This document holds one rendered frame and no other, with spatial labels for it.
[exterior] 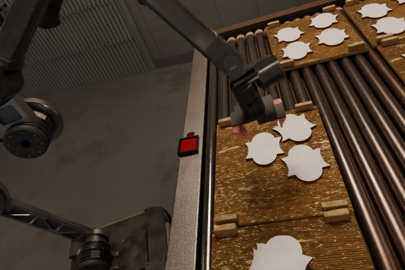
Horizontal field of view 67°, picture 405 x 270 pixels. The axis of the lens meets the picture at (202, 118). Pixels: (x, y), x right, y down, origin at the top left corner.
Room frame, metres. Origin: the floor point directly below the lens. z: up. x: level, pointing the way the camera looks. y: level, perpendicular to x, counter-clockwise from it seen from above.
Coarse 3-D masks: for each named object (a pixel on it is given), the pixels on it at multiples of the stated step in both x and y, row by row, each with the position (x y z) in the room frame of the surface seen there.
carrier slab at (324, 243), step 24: (216, 240) 0.45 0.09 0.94; (240, 240) 0.42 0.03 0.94; (264, 240) 0.40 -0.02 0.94; (312, 240) 0.35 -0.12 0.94; (336, 240) 0.33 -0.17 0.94; (360, 240) 0.31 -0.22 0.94; (216, 264) 0.39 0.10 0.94; (240, 264) 0.37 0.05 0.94; (312, 264) 0.30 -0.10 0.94; (336, 264) 0.29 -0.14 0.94; (360, 264) 0.27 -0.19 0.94
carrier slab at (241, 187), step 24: (312, 120) 0.71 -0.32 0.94; (216, 144) 0.78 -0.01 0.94; (240, 144) 0.73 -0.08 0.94; (288, 144) 0.65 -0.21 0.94; (312, 144) 0.62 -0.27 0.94; (216, 168) 0.68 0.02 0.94; (240, 168) 0.64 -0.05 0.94; (264, 168) 0.60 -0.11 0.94; (336, 168) 0.51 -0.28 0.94; (216, 192) 0.59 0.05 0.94; (240, 192) 0.56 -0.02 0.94; (264, 192) 0.52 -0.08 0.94; (288, 192) 0.50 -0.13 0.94; (312, 192) 0.47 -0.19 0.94; (336, 192) 0.44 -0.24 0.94; (240, 216) 0.48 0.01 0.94; (264, 216) 0.46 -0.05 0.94; (288, 216) 0.43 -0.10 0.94; (312, 216) 0.41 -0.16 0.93
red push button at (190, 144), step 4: (184, 140) 0.87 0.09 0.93; (188, 140) 0.86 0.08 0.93; (192, 140) 0.85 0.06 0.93; (184, 144) 0.85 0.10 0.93; (188, 144) 0.85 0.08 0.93; (192, 144) 0.84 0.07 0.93; (180, 148) 0.84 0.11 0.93; (184, 148) 0.83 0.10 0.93; (188, 148) 0.82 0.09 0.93; (192, 148) 0.82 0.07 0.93
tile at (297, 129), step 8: (288, 120) 0.74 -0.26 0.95; (296, 120) 0.73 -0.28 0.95; (304, 120) 0.71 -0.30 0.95; (272, 128) 0.73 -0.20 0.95; (280, 128) 0.72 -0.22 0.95; (288, 128) 0.71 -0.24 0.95; (296, 128) 0.69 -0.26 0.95; (304, 128) 0.68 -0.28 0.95; (312, 128) 0.67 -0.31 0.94; (288, 136) 0.67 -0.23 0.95; (296, 136) 0.66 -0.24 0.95; (304, 136) 0.65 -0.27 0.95
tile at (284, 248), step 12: (276, 240) 0.37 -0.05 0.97; (288, 240) 0.36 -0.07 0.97; (264, 252) 0.36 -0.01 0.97; (276, 252) 0.35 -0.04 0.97; (288, 252) 0.33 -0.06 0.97; (300, 252) 0.32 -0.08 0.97; (264, 264) 0.33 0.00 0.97; (276, 264) 0.32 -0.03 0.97; (288, 264) 0.31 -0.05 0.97; (300, 264) 0.30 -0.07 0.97
